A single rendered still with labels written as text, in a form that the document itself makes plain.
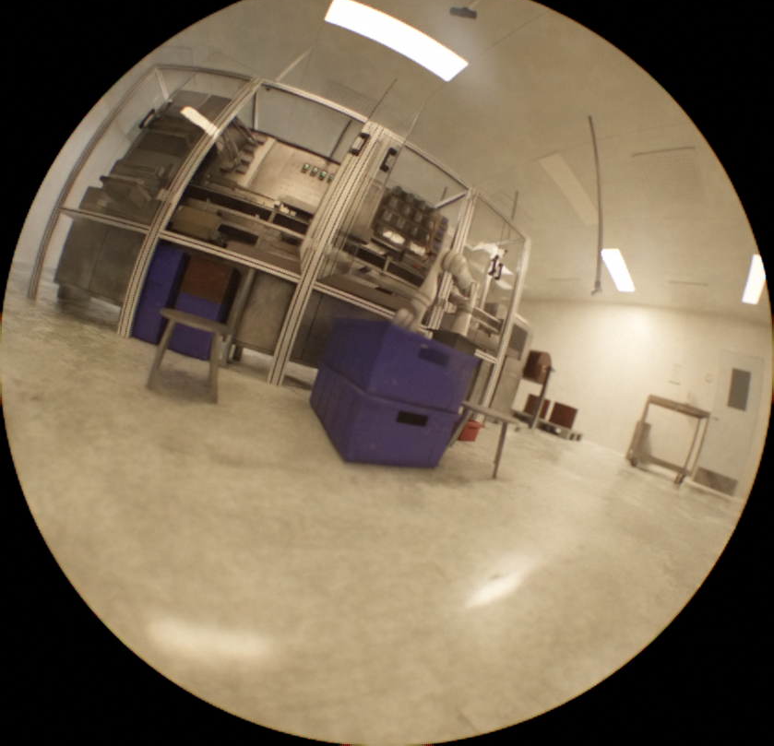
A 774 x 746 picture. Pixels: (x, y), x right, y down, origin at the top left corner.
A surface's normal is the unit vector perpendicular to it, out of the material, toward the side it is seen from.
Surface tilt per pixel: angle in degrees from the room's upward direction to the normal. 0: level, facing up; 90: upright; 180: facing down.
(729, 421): 90
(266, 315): 90
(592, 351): 90
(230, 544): 0
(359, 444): 90
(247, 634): 0
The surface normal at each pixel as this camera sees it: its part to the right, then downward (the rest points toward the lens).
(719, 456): -0.84, -0.27
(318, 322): 0.44, 0.16
